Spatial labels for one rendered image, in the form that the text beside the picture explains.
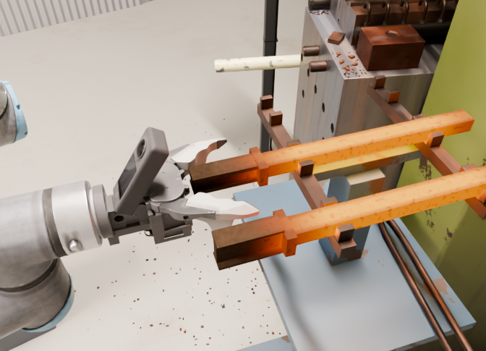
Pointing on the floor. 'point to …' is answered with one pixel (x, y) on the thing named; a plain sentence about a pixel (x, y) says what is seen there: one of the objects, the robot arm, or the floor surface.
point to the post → (267, 54)
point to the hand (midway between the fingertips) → (243, 168)
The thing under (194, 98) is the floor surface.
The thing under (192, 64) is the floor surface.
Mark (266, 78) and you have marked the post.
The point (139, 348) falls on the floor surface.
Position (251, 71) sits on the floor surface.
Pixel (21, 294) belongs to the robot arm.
